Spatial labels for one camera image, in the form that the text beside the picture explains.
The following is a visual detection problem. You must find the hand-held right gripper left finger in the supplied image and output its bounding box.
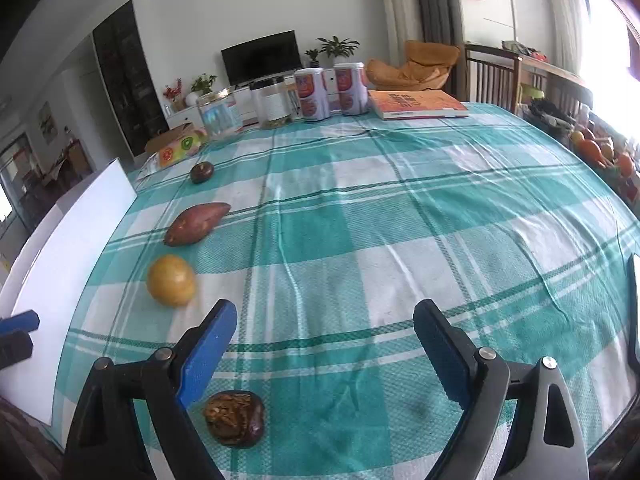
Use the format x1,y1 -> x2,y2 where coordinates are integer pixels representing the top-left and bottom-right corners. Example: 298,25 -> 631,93
62,299 -> 238,480

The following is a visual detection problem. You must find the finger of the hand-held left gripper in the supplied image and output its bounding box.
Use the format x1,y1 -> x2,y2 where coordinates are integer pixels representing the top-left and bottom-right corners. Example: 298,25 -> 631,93
0,310 -> 40,368

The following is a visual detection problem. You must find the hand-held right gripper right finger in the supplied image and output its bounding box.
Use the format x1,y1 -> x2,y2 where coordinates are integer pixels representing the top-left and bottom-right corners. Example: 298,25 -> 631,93
413,299 -> 591,480

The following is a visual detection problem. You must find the wrinkled dark passion fruit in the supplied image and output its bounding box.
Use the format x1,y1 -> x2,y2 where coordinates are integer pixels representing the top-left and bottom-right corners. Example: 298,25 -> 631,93
203,390 -> 266,447

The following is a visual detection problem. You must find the yellow-green round fruit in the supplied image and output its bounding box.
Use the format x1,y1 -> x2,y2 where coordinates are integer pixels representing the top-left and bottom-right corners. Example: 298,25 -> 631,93
147,254 -> 196,308

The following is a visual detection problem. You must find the white cardboard box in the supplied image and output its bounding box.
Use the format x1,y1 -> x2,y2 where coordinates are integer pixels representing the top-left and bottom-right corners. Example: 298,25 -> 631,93
0,157 -> 137,426

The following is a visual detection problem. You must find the purple sweet potato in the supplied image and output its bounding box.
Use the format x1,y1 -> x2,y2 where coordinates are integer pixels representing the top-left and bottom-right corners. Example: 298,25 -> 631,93
164,202 -> 232,247

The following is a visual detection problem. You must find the teal checked tablecloth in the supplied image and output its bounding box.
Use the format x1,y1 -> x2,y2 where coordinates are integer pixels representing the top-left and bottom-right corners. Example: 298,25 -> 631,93
52,101 -> 640,480

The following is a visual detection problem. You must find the black smartphone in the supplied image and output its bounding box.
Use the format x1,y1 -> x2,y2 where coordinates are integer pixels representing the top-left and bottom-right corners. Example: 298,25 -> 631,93
626,252 -> 640,356

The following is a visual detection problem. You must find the fruit print box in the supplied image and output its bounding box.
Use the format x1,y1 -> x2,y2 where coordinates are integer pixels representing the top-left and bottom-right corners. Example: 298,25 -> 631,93
145,130 -> 208,168

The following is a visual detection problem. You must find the white television cabinet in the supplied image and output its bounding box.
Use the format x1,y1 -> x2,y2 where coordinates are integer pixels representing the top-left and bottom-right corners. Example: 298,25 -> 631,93
165,77 -> 301,131

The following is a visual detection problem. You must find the glass jar with gold lid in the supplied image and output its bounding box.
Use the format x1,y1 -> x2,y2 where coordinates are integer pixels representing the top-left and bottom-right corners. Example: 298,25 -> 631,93
196,89 -> 244,140

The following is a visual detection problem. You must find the orange book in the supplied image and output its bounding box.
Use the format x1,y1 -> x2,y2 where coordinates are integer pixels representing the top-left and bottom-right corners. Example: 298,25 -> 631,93
367,90 -> 471,121

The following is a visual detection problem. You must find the pile of assorted fruit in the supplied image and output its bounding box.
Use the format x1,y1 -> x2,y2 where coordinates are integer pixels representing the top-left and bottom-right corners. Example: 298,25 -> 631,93
570,127 -> 638,181

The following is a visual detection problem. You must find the clear jar with black lid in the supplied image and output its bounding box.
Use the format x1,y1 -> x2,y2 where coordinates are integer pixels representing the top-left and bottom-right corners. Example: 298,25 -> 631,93
250,77 -> 293,130

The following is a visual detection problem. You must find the red flower arrangement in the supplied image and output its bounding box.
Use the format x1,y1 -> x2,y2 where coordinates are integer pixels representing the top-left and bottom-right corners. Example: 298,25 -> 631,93
163,78 -> 183,111

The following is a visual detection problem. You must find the leafy plant in white vase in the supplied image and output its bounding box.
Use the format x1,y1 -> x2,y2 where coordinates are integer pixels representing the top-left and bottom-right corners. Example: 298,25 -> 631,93
185,73 -> 217,107

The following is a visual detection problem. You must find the dark tall cabinet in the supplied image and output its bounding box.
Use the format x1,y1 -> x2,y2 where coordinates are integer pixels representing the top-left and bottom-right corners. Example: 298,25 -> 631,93
92,0 -> 168,157

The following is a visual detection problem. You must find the purple printed can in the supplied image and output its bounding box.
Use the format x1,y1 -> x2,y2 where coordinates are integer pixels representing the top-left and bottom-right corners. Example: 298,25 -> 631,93
333,62 -> 368,117
294,67 -> 331,123

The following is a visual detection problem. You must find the orange beanbag chair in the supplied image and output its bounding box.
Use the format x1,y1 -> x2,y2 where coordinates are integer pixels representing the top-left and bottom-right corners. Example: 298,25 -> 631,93
366,40 -> 461,93

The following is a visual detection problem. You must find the dark wooden chair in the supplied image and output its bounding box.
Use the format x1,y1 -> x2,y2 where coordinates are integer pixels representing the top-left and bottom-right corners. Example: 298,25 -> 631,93
464,42 -> 523,111

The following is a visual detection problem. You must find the black television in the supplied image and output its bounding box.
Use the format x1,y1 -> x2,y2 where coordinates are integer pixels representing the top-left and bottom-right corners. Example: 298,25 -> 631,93
221,30 -> 303,86

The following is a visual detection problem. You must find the large green potted plant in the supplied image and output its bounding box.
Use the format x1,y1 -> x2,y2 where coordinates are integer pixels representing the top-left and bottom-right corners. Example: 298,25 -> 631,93
317,36 -> 361,68

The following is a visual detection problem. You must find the white patterned curtain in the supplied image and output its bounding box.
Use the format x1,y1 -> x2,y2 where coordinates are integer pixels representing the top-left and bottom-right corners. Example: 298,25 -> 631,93
376,0 -> 426,81

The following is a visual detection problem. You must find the grey curtain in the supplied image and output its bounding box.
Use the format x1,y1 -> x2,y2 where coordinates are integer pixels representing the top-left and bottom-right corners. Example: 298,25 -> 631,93
414,0 -> 466,53

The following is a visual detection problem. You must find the window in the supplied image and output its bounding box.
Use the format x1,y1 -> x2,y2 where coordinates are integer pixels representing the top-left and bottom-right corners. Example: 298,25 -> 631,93
575,0 -> 640,111

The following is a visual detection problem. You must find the white sheer curtain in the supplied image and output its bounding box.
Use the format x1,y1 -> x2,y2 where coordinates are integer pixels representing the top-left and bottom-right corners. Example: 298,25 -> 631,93
540,0 -> 583,76

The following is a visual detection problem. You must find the framed wall picture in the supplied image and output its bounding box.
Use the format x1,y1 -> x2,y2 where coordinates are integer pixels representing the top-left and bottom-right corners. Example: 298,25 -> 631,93
39,101 -> 58,145

